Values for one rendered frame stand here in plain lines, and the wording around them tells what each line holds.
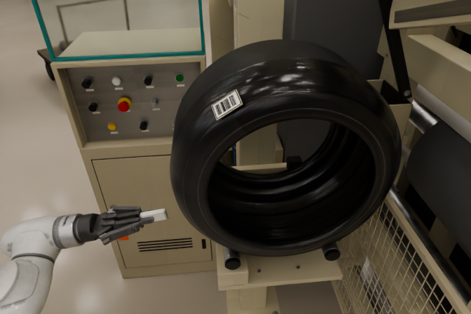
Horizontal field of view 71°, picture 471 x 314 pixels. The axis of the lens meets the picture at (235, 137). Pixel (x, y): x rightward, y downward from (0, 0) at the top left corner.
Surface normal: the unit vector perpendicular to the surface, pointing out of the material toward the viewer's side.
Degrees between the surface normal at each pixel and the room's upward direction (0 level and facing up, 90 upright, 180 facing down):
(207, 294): 0
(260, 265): 0
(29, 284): 57
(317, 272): 0
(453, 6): 90
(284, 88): 43
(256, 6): 90
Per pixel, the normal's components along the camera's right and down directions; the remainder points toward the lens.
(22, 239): -0.17, -0.59
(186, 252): 0.09, 0.55
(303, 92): 0.05, -0.25
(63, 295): -0.01, -0.83
